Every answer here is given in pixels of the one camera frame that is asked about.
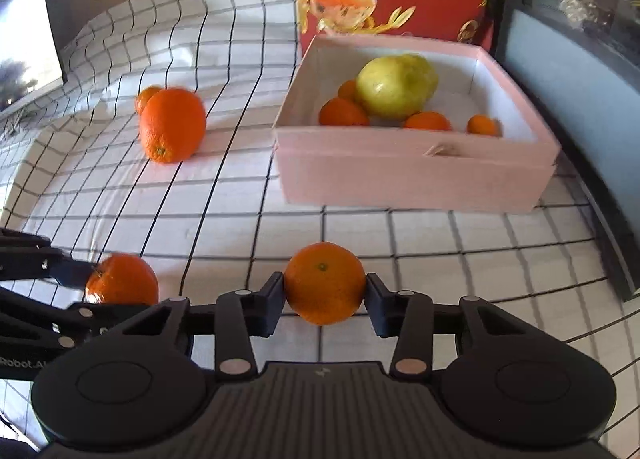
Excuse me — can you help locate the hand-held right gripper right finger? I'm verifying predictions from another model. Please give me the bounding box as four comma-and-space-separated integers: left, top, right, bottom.
365, 273, 507, 376

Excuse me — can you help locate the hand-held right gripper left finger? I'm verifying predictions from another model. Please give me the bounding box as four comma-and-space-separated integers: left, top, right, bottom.
122, 271, 286, 375

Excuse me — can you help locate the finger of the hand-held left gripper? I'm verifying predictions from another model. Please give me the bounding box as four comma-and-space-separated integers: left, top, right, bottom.
0, 228, 101, 290
0, 285, 166, 351

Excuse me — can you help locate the pink cardboard box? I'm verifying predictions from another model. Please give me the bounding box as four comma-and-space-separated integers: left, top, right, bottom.
272, 34, 561, 214

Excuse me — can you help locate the large yellow-green pear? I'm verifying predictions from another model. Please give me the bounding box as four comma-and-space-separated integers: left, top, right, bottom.
356, 54, 440, 121

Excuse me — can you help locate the large navel orange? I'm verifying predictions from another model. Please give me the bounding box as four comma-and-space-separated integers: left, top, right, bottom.
138, 88, 207, 164

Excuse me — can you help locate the black flat screen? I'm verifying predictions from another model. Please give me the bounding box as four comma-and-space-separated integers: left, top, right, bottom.
0, 0, 68, 115

